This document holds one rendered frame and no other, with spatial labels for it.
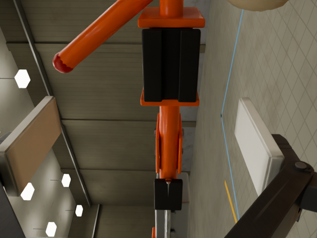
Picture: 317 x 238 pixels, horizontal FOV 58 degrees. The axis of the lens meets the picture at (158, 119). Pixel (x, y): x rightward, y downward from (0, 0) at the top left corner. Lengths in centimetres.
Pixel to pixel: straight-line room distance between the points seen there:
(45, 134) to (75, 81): 1138
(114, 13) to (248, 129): 18
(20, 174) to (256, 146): 13
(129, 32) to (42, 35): 295
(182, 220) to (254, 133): 25
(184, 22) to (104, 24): 8
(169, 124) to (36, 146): 16
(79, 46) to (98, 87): 1120
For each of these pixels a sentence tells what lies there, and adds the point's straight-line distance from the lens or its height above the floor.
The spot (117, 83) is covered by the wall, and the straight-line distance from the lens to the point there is 1121.
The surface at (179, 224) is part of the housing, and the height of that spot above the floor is 122.
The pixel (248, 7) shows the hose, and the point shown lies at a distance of 23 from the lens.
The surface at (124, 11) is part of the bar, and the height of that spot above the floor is 128.
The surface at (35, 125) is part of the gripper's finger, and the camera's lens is 19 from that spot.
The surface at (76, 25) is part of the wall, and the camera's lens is 1022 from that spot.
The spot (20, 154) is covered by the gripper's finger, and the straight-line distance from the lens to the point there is 17.
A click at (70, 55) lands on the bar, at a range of 32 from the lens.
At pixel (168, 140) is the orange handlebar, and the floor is 124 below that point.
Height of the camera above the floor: 124
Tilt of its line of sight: 2 degrees up
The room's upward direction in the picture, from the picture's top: 89 degrees counter-clockwise
